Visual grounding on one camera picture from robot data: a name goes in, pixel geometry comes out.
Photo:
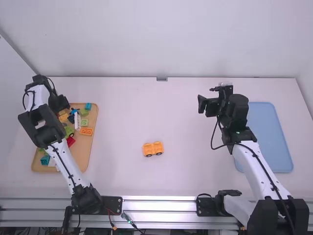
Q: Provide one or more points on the teal toy brick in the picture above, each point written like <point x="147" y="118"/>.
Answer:
<point x="45" y="160"/>
<point x="88" y="106"/>

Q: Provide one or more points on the tan tray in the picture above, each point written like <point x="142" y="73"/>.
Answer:
<point x="85" y="151"/>

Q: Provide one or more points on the silver rails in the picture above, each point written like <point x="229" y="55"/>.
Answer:
<point x="159" y="208"/>

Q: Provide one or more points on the dark blue toy brick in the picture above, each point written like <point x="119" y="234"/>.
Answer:
<point x="71" y="119"/>

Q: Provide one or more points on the green printed toy brick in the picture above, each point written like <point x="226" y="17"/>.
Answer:
<point x="84" y="123"/>

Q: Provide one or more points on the long white toy brick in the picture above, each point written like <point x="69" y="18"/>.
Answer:
<point x="78" y="122"/>

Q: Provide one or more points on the yellow toy car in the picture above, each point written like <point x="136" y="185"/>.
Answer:
<point x="152" y="148"/>

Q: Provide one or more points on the green wheeled toy brick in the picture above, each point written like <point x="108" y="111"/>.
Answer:
<point x="69" y="131"/>

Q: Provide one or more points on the blue mat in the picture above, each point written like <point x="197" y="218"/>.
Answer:
<point x="269" y="137"/>

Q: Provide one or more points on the red toy brick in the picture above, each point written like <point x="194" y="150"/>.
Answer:
<point x="71" y="142"/>

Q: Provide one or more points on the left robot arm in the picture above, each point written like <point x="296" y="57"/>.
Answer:
<point x="63" y="156"/>

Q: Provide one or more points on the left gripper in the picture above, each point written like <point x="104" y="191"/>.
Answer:
<point x="63" y="104"/>

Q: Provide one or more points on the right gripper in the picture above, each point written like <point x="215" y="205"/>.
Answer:
<point x="216" y="107"/>

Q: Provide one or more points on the lime green toy brick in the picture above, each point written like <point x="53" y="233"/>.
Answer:
<point x="42" y="149"/>
<point x="83" y="112"/>

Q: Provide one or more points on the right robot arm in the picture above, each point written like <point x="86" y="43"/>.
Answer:
<point x="247" y="156"/>

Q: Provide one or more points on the orange toy brick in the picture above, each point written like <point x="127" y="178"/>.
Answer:
<point x="86" y="131"/>

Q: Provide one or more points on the yellow toy brick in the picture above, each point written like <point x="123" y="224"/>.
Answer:
<point x="63" y="118"/>

